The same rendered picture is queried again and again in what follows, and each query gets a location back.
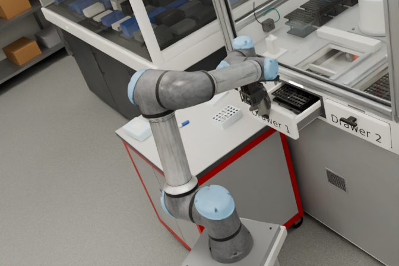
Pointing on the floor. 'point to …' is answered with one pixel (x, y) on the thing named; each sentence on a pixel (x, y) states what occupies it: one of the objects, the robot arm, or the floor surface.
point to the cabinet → (349, 187)
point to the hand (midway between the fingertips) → (265, 112)
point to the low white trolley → (225, 167)
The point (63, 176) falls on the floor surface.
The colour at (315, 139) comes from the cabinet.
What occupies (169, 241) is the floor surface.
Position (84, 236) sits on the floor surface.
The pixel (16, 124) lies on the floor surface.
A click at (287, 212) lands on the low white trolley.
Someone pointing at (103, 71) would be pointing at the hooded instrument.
